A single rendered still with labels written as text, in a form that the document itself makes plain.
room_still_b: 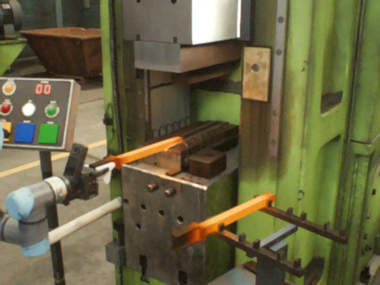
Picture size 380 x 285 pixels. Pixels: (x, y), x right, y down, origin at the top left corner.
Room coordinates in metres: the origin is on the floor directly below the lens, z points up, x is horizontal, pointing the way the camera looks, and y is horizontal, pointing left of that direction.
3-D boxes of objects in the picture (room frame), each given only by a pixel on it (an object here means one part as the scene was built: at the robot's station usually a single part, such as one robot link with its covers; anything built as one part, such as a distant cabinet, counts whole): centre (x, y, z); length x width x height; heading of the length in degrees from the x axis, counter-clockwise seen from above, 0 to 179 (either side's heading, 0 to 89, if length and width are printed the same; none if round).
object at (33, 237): (1.10, 0.43, 0.91); 0.11 x 0.08 x 0.11; 72
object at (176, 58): (1.75, -0.01, 1.32); 0.42 x 0.20 x 0.10; 145
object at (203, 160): (1.52, -0.07, 0.95); 0.12 x 0.08 x 0.06; 145
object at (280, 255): (1.00, -0.31, 0.93); 0.23 x 0.06 x 0.02; 134
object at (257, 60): (1.50, -0.22, 1.27); 0.09 x 0.02 x 0.17; 55
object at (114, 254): (1.88, 0.34, 0.36); 0.09 x 0.07 x 0.12; 55
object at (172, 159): (1.75, -0.01, 0.96); 0.42 x 0.20 x 0.09; 145
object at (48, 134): (1.69, 0.54, 1.01); 0.07 x 0.05 x 0.07; 80
